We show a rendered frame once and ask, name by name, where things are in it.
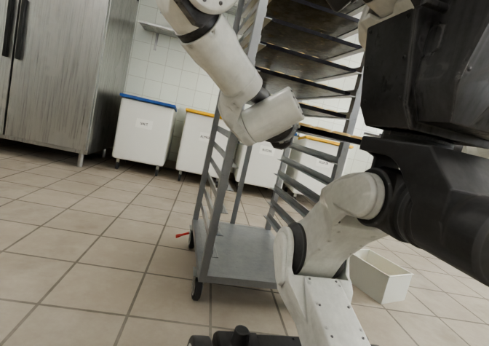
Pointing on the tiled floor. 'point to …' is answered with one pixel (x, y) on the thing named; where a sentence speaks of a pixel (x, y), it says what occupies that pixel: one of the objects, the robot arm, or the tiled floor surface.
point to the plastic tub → (378, 277)
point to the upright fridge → (65, 60)
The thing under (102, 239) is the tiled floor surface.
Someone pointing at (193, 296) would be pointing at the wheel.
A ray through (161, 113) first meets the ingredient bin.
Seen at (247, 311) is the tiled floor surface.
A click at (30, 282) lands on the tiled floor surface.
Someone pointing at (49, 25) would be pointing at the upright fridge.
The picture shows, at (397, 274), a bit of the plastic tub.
